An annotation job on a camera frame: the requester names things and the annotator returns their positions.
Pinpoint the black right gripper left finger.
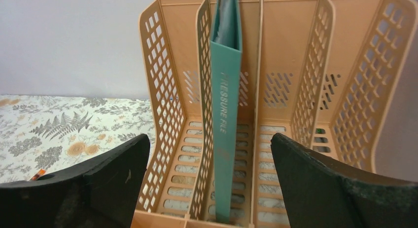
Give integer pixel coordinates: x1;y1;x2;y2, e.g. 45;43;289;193
0;134;150;228

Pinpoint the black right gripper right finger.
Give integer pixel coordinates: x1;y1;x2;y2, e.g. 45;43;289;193
271;133;418;228

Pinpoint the teal file folder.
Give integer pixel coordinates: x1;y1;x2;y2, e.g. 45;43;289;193
210;0;243;224

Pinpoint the floral desk mat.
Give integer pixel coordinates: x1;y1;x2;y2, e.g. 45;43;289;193
0;95;155;183

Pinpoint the orange clear pen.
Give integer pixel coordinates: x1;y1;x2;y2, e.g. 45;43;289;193
30;169;46;181

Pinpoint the peach plastic file organizer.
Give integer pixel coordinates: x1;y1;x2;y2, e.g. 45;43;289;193
132;0;418;228

